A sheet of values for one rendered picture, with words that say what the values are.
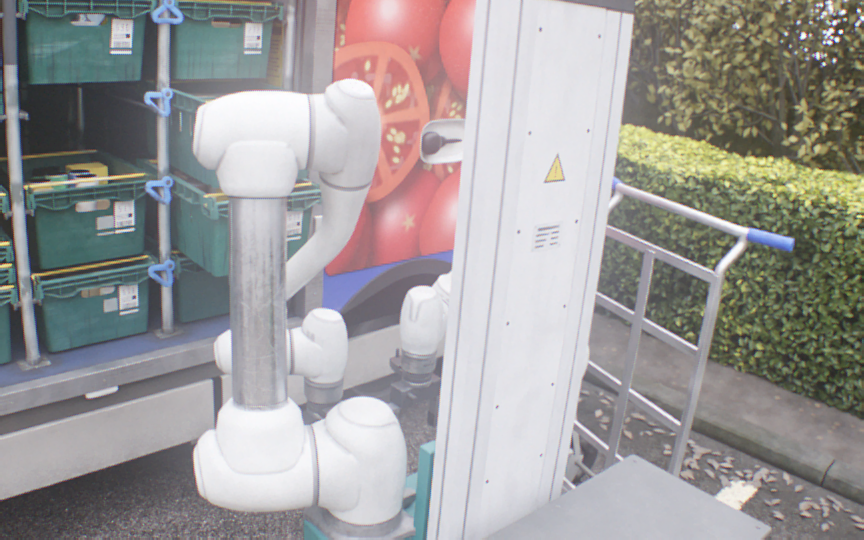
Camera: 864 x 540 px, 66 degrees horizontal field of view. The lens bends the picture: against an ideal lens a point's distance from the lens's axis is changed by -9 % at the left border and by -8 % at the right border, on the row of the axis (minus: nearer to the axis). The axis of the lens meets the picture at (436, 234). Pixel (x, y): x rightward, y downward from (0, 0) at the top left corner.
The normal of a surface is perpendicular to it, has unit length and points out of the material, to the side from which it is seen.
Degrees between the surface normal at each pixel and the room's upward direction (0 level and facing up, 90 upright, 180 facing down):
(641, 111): 61
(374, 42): 90
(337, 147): 108
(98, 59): 91
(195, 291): 92
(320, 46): 90
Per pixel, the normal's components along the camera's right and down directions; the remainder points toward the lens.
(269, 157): 0.38, 0.24
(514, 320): 0.65, 0.26
